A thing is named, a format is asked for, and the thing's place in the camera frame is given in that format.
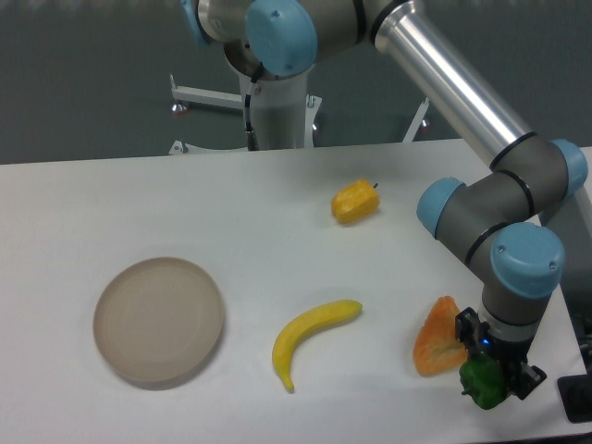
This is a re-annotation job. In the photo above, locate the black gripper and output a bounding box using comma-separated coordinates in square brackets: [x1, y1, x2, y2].
[455, 307, 547, 401]

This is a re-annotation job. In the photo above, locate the green toy pepper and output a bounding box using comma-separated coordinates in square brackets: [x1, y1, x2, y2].
[459, 353, 506, 410]

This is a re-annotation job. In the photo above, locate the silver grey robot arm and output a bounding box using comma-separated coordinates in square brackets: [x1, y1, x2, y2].
[180, 1, 588, 409]

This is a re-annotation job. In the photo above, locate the orange toy pepper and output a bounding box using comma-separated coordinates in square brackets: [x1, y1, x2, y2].
[413, 295, 467, 377]

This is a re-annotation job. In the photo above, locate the yellow toy pepper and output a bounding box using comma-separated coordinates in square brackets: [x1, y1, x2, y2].
[331, 179, 380, 224]

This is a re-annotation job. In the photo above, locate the beige round plate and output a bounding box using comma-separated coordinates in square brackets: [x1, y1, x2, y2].
[92, 257, 225, 390]

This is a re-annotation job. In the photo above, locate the black device at table edge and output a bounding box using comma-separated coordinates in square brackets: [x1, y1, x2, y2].
[557, 375, 591, 424]

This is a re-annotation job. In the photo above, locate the yellow toy banana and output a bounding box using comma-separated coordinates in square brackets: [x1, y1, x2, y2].
[271, 300, 363, 393]

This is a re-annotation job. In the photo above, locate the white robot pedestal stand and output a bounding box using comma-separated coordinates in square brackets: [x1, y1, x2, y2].
[166, 68, 431, 156]

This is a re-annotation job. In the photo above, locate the black cable on pedestal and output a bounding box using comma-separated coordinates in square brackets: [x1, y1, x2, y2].
[243, 62, 265, 152]

